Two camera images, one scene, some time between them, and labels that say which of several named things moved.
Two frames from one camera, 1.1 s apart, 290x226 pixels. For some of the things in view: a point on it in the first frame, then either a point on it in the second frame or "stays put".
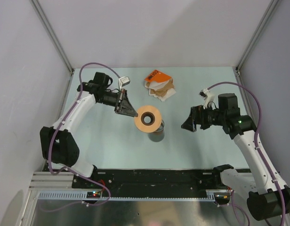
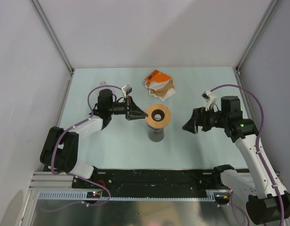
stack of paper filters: [162, 90] stays put
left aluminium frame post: [46, 22] stays put
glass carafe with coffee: [160, 128] to [156, 134]
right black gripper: [197, 116] stays put
